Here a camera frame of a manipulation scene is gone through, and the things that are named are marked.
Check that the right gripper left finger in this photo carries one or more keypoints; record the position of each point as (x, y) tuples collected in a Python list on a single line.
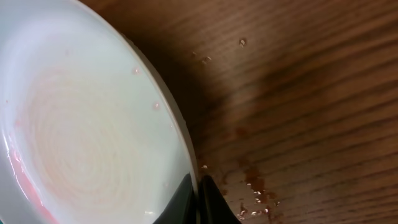
[(182, 208)]

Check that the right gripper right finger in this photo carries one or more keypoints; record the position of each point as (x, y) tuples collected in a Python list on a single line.
[(212, 205)]

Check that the light blue plate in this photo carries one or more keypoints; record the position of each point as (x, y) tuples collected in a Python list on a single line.
[(89, 131)]

